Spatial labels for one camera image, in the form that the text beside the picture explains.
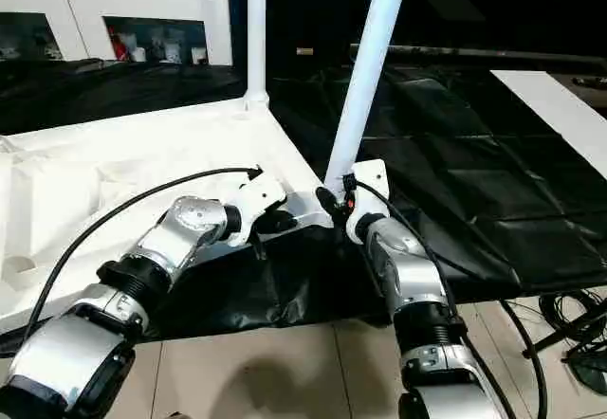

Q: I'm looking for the white plastic table leg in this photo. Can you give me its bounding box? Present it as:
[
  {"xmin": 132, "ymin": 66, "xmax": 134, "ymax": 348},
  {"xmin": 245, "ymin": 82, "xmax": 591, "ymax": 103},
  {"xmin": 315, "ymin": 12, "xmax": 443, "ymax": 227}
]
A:
[
  {"xmin": 323, "ymin": 0, "xmax": 414, "ymax": 198},
  {"xmin": 243, "ymin": 0, "xmax": 272, "ymax": 111}
]

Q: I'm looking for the white plastic table top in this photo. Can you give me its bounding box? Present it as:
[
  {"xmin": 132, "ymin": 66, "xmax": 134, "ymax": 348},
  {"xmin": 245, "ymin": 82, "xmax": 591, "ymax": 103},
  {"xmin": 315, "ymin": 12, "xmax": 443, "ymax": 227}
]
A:
[{"xmin": 0, "ymin": 96, "xmax": 337, "ymax": 336}]

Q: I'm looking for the black mat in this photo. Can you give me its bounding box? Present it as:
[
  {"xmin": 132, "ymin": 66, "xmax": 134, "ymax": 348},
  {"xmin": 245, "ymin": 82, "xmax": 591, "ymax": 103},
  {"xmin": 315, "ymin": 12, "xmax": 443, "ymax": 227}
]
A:
[{"xmin": 0, "ymin": 56, "xmax": 607, "ymax": 358}]

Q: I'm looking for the dark metal rod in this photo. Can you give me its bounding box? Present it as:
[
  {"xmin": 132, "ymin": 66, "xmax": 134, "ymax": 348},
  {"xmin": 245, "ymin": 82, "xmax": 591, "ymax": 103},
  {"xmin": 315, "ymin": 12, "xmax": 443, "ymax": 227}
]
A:
[{"xmin": 349, "ymin": 43, "xmax": 607, "ymax": 65}]

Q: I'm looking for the white flat panel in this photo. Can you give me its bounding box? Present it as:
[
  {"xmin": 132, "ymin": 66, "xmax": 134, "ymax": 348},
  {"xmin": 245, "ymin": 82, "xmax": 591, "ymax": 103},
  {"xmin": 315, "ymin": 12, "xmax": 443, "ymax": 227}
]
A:
[{"xmin": 489, "ymin": 69, "xmax": 607, "ymax": 177}]

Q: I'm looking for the black backdrop cloth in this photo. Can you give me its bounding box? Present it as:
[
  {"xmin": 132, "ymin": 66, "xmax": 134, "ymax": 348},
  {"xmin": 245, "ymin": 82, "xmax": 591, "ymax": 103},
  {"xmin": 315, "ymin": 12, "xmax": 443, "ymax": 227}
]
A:
[{"xmin": 227, "ymin": 0, "xmax": 607, "ymax": 53}]

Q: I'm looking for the black stand rod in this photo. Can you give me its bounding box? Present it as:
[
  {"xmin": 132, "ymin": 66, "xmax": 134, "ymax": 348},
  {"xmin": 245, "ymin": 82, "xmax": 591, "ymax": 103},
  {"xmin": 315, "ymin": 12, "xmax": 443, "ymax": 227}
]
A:
[{"xmin": 520, "ymin": 321, "xmax": 607, "ymax": 362}]

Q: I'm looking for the grey white ornament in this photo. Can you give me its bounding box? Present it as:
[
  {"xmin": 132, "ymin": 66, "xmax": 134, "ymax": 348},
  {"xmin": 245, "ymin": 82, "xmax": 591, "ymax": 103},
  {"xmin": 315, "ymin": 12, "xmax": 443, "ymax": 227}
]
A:
[{"xmin": 35, "ymin": 30, "xmax": 62, "ymax": 61}]

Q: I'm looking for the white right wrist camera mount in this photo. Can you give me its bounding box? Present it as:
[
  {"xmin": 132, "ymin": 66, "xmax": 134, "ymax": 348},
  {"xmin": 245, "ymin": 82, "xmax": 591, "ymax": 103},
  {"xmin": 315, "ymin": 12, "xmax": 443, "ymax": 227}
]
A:
[{"xmin": 342, "ymin": 157, "xmax": 394, "ymax": 246}]

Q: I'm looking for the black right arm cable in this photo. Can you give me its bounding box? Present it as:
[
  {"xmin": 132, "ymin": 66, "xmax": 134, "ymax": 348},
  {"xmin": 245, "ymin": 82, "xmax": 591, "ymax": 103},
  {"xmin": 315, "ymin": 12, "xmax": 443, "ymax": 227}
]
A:
[{"xmin": 342, "ymin": 173, "xmax": 552, "ymax": 419}]

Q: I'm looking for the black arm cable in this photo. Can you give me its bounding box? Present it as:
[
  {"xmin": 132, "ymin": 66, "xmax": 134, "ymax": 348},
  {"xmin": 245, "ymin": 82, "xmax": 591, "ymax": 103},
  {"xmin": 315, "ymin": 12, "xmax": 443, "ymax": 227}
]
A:
[
  {"xmin": 342, "ymin": 173, "xmax": 552, "ymax": 419},
  {"xmin": 26, "ymin": 164, "xmax": 266, "ymax": 347}
]

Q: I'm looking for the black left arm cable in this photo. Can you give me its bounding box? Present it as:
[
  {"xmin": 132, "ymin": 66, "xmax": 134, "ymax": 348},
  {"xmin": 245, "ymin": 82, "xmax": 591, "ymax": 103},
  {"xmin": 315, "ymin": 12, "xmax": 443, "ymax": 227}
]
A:
[{"xmin": 26, "ymin": 164, "xmax": 266, "ymax": 347}]

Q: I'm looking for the black floor cable bundle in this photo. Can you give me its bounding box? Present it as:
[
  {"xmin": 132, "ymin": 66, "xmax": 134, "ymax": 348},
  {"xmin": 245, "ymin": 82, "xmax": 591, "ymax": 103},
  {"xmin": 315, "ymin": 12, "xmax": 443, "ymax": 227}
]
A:
[{"xmin": 539, "ymin": 288, "xmax": 607, "ymax": 342}]

